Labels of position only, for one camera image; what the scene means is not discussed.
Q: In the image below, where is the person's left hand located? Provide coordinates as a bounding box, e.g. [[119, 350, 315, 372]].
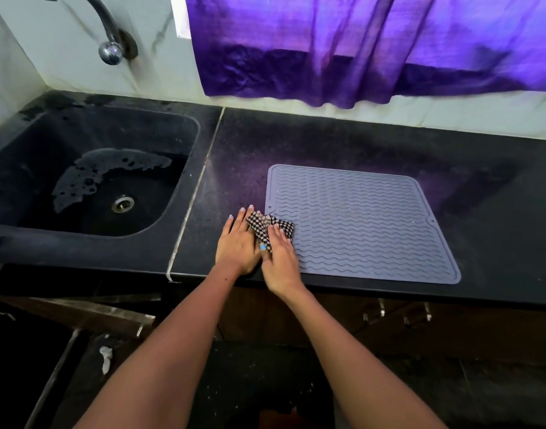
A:
[[215, 205, 263, 276]]

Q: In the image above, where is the person's right hand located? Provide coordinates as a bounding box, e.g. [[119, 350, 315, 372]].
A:
[[260, 223, 304, 301]]

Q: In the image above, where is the black white checkered cloth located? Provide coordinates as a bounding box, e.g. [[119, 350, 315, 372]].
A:
[[246, 211, 296, 253]]

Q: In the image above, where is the person's left forearm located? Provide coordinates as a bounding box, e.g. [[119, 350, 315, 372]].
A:
[[73, 262, 243, 429]]

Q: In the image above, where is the person's right forearm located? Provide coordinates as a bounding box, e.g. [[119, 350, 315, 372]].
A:
[[283, 285, 449, 429]]

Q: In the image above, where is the grey ribbed silicone mat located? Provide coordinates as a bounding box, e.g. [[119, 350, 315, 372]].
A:
[[264, 164, 461, 285]]

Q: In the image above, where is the black stone sink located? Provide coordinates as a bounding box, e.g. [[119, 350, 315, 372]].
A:
[[0, 104, 201, 240]]

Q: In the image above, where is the open brown cabinet door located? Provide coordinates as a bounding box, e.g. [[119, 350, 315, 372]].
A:
[[0, 294, 157, 340]]

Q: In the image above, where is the white paper scrap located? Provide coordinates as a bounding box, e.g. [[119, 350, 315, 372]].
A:
[[98, 346, 114, 376]]

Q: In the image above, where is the purple curtain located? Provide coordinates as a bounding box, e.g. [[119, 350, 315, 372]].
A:
[[185, 0, 546, 109]]

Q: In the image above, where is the metal cabinet handle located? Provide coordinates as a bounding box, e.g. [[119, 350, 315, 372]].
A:
[[403, 302, 433, 327], [362, 298, 386, 325]]

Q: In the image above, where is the chrome wall faucet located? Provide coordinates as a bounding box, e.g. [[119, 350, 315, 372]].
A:
[[40, 0, 139, 66]]

